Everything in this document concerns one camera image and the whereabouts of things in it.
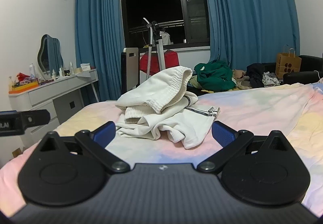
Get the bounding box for red garment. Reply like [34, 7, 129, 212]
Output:
[139, 50, 180, 73]

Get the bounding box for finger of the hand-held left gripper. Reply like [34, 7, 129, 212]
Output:
[21, 109, 50, 129]

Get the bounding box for wavy edge mirror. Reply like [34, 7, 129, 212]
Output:
[37, 34, 64, 74]

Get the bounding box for cardboard box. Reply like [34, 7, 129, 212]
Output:
[11, 147, 27, 159]

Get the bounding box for beige clothing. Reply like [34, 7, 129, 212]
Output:
[232, 69, 251, 90]

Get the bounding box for dark clothing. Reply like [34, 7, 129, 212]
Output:
[245, 63, 266, 88]

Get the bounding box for white sock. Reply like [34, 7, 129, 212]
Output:
[115, 66, 194, 126]

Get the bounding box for pastel bed sheet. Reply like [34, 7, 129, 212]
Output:
[0, 76, 323, 217]

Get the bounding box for patterned white cloth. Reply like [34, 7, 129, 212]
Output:
[262, 72, 281, 87]

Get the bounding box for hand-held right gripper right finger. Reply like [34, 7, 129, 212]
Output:
[197, 120, 288, 173]

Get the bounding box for black sofa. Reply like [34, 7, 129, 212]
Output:
[262, 55, 323, 86]

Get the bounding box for yellow cloth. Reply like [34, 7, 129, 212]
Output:
[188, 75, 215, 93]

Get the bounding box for white garment with striped trim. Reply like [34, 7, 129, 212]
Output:
[116, 93, 220, 149]

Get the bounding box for balcony railing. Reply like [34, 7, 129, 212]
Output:
[130, 19, 185, 36]

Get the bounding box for white dressing table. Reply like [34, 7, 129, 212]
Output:
[8, 69, 100, 149]

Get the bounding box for orange tray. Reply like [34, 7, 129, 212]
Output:
[8, 80, 40, 95]

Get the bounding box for small white side table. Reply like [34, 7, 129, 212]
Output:
[121, 47, 140, 95]

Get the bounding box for brown paper bag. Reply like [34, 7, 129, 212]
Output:
[275, 45, 302, 80]

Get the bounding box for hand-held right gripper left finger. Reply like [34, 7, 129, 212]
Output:
[38, 121, 131, 173]

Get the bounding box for blue curtain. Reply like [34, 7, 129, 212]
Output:
[199, 0, 301, 71]
[74, 0, 127, 104]

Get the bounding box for green garment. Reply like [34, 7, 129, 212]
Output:
[194, 60, 237, 92]

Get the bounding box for row of small cosmetic bottles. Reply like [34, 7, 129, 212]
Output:
[50, 61, 76, 80]

